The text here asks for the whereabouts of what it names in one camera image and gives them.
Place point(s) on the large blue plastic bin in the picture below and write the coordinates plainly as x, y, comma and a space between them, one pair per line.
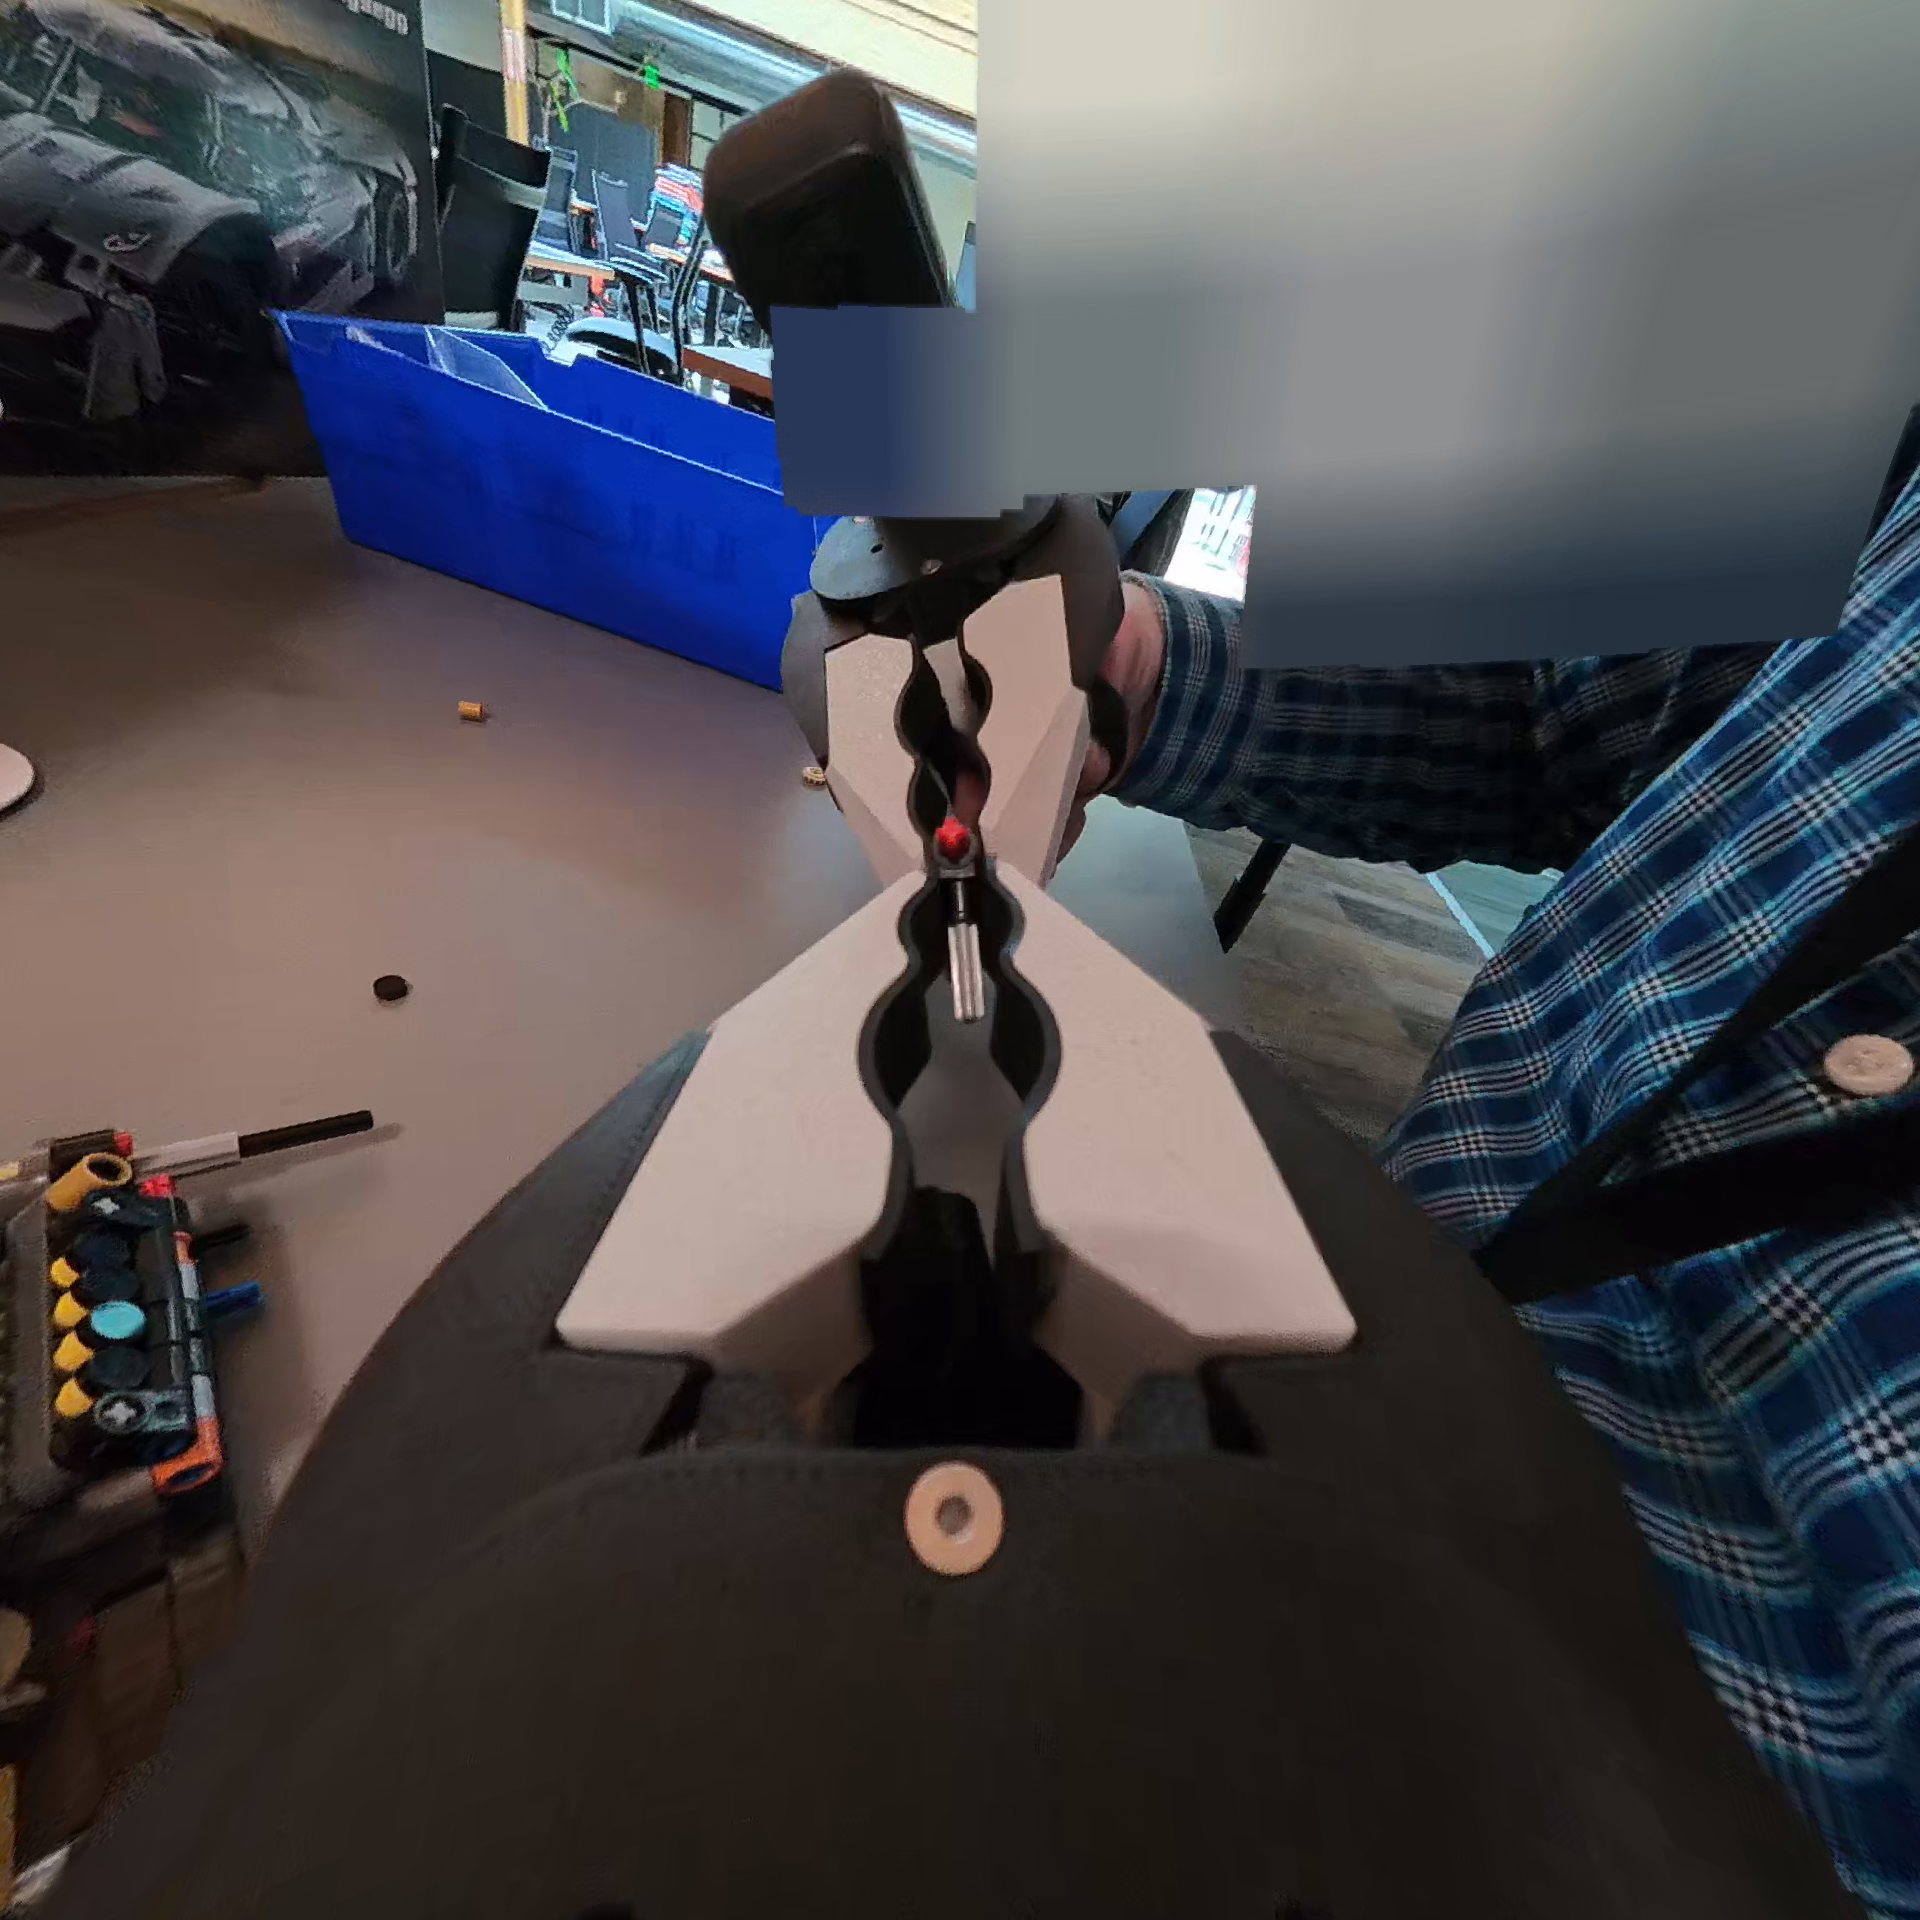
525, 495

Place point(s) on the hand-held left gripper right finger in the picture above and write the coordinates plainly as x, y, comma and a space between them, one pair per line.
1185, 1186

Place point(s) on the clear plastic sheet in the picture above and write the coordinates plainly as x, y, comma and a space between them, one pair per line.
487, 360

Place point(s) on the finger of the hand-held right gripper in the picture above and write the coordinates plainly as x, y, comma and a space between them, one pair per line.
870, 720
1035, 706

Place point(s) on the red axle with black connector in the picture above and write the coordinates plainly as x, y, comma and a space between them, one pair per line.
950, 835

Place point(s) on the light grey lego pin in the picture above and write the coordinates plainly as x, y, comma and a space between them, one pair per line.
967, 975

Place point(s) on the black office chair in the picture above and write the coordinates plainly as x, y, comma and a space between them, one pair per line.
487, 210

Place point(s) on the black lego set box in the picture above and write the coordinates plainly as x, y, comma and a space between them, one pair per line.
195, 181

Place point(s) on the magnifier on white base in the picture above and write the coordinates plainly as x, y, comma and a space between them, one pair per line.
12, 780

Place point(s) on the multicoloured brick technic assembly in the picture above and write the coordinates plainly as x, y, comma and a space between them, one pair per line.
106, 1321

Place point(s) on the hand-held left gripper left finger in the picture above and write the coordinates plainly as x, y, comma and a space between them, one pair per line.
735, 1186

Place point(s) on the person's right hand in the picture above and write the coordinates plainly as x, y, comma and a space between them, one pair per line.
1144, 645

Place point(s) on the person in blue plaid shirt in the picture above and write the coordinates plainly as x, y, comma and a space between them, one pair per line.
1726, 975

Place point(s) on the person's right forearm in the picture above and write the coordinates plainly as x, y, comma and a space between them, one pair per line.
1350, 751

